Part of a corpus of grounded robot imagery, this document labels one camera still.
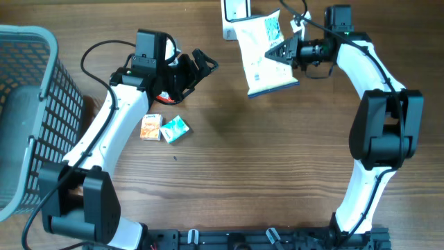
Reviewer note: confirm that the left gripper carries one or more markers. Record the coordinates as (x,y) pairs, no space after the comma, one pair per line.
(193,74)

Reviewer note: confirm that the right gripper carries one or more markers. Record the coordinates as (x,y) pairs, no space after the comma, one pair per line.
(291,46)

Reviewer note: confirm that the red snack bag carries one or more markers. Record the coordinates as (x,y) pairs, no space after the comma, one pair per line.
(165,99)

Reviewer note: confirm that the green tissue pack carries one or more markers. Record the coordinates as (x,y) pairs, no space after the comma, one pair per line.
(174,129)

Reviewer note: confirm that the orange tissue pack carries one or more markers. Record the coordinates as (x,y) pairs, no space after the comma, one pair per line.
(150,128)

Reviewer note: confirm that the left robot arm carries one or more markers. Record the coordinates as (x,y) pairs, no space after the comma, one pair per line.
(78,197)

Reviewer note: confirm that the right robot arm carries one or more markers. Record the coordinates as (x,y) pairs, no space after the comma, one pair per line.
(383,134)

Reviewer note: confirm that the white barcode scanner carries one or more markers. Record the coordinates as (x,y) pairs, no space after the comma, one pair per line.
(231,11)

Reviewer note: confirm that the grey plastic mesh basket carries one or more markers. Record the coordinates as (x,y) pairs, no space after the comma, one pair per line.
(41,113)

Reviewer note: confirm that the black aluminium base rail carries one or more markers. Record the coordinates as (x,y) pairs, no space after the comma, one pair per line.
(269,239)

